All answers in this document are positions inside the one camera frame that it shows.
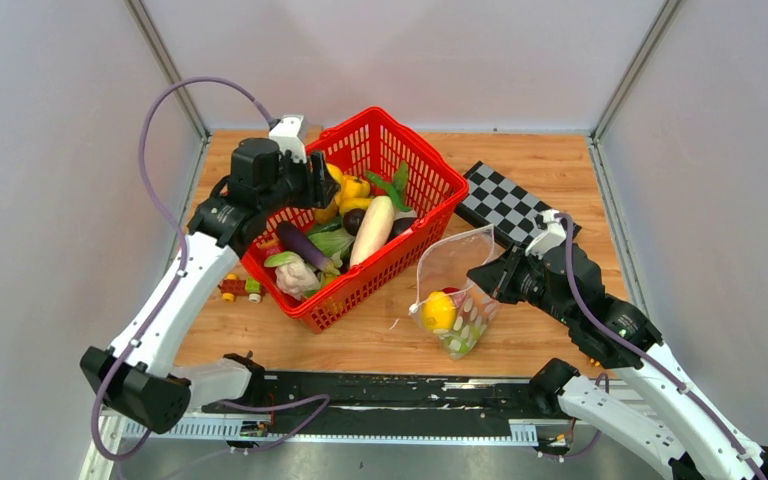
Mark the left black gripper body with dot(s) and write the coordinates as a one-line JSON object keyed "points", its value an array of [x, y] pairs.
{"points": [[293, 191]]}

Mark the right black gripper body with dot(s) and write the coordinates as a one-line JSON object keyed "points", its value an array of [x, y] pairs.
{"points": [[529, 284]]}

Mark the yellow bell pepper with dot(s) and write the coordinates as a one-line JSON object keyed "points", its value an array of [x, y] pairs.
{"points": [[353, 187]]}

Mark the clear polka dot zip bag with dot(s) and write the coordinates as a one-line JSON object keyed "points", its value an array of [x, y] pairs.
{"points": [[445, 264]]}

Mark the white radish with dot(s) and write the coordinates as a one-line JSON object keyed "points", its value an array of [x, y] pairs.
{"points": [[374, 230]]}

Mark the red plastic shopping basket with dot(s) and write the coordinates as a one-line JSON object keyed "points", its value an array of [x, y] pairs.
{"points": [[370, 141]]}

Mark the black white chessboard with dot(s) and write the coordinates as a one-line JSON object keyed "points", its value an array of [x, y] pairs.
{"points": [[497, 200]]}

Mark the yellow lemon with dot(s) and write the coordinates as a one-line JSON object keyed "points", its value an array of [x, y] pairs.
{"points": [[438, 312]]}

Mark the green pear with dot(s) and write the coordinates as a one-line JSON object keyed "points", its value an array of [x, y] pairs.
{"points": [[457, 345]]}

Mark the green chili pepper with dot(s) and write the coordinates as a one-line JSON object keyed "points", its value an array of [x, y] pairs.
{"points": [[394, 194]]}

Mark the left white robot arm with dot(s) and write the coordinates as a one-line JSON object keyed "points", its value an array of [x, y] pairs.
{"points": [[136, 375]]}

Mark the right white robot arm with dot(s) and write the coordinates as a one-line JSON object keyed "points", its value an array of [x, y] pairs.
{"points": [[688, 438]]}

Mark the yellow mango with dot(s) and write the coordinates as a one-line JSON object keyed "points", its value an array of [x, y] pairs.
{"points": [[323, 216]]}

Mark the purple eggplant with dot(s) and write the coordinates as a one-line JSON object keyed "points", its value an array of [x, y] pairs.
{"points": [[297, 242]]}

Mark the green leafy vegetable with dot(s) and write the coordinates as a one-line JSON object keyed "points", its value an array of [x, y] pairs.
{"points": [[334, 243]]}

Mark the dark round eggplant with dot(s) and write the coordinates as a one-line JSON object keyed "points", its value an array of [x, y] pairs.
{"points": [[402, 222]]}

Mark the white cauliflower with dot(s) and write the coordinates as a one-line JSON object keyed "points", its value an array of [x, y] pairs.
{"points": [[297, 280]]}

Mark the red green toy block car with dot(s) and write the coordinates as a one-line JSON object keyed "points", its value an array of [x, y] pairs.
{"points": [[232, 287]]}

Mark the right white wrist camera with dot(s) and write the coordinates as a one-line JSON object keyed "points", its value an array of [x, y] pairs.
{"points": [[552, 233]]}

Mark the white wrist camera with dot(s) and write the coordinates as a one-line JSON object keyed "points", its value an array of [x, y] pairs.
{"points": [[552, 233], [289, 132]]}

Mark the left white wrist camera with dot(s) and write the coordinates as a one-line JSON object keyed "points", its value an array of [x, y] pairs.
{"points": [[289, 132]]}

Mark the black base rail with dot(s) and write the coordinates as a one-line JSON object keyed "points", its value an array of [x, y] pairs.
{"points": [[417, 409]]}

